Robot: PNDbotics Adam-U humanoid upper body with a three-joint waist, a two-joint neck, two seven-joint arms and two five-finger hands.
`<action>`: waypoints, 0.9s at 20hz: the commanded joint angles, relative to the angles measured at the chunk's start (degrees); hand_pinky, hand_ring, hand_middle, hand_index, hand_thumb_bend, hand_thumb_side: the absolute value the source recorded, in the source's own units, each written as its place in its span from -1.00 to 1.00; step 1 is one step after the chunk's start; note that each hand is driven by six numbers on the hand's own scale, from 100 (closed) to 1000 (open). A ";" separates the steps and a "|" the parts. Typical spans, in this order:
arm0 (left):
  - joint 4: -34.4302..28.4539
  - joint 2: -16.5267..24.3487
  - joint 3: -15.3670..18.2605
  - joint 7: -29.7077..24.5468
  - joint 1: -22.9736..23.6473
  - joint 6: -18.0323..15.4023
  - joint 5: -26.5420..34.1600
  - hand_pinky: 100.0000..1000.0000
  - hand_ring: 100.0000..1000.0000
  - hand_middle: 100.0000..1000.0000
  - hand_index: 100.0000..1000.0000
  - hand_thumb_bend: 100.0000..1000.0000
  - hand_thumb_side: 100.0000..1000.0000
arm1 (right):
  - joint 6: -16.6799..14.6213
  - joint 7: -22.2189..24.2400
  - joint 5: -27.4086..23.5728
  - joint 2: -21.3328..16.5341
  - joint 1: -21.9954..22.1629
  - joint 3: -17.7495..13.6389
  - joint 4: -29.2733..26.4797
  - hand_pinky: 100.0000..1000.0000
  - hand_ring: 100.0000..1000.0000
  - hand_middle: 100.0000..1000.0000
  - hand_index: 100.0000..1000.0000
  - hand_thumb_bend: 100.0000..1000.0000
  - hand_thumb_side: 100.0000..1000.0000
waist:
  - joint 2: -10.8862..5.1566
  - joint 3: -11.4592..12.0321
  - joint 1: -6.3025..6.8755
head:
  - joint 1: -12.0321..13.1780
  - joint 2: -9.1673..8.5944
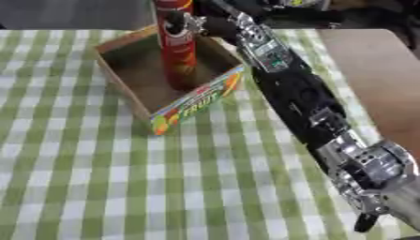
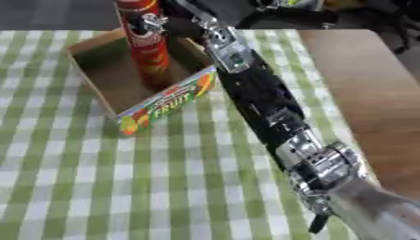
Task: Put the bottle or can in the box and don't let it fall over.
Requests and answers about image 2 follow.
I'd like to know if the red cylindrical bottle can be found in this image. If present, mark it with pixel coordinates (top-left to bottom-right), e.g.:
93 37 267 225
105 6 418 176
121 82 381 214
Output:
112 0 174 92

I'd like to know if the cardboard box with fruit print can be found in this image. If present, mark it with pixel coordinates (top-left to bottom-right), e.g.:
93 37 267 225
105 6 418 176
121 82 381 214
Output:
64 27 220 137

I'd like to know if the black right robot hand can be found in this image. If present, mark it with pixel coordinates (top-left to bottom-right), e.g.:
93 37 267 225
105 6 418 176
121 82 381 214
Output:
127 0 217 41

